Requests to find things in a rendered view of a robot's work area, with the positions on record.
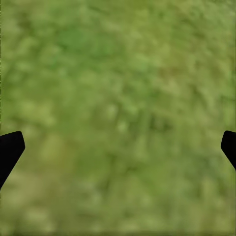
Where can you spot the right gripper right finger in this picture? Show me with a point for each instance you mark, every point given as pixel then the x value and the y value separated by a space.
pixel 228 145

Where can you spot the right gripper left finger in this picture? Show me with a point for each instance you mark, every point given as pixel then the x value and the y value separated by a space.
pixel 12 146

